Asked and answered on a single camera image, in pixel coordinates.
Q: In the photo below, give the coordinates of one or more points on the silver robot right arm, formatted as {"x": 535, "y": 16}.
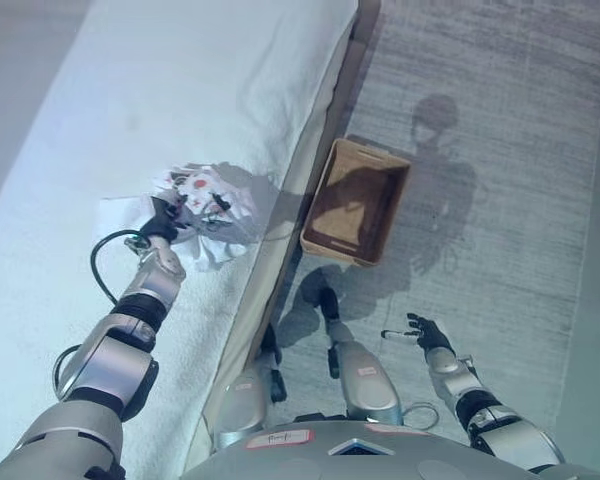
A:
{"x": 490, "y": 415}

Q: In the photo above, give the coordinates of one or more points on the silver robot torso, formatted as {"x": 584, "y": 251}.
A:
{"x": 380, "y": 455}

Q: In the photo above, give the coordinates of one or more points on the silver robot leg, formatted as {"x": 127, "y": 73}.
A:
{"x": 245, "y": 400}
{"x": 365, "y": 380}

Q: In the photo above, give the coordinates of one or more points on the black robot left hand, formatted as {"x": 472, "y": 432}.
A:
{"x": 162, "y": 225}

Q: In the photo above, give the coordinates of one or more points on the silver robot left leg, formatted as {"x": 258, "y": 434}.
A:
{"x": 245, "y": 400}

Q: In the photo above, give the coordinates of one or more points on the bed with white blanket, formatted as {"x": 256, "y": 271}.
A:
{"x": 155, "y": 100}

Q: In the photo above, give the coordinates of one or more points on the brown wooden bed frame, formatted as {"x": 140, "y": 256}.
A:
{"x": 325, "y": 125}

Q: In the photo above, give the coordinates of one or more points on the grey area rug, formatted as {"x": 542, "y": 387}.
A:
{"x": 505, "y": 150}

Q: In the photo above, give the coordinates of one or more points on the beige bed cover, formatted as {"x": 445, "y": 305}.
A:
{"x": 20, "y": 75}

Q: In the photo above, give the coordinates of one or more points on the woven wicker basket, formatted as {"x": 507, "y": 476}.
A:
{"x": 355, "y": 210}

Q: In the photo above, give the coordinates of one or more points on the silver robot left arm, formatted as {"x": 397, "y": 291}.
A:
{"x": 110, "y": 360}

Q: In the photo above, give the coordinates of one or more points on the silver robot right leg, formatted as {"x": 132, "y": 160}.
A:
{"x": 365, "y": 380}

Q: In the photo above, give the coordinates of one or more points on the white printed t-shirt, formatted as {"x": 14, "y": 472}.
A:
{"x": 215, "y": 200}

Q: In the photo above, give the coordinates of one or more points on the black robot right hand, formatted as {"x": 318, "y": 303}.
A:
{"x": 432, "y": 335}

